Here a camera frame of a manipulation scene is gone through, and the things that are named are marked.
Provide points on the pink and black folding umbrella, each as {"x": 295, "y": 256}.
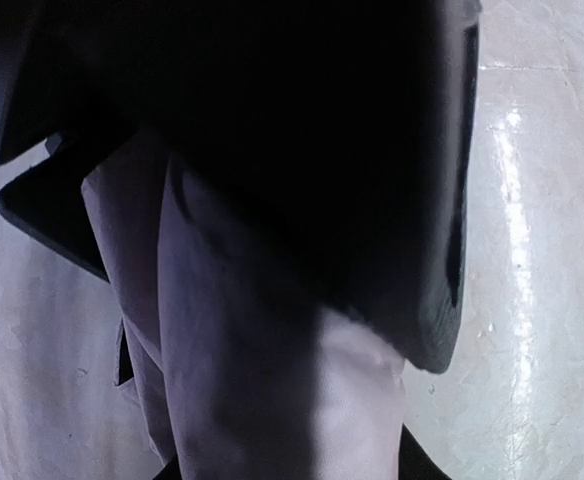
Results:
{"x": 241, "y": 369}

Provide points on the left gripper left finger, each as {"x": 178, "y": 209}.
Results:
{"x": 45, "y": 202}

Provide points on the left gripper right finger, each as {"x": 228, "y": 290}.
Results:
{"x": 342, "y": 130}

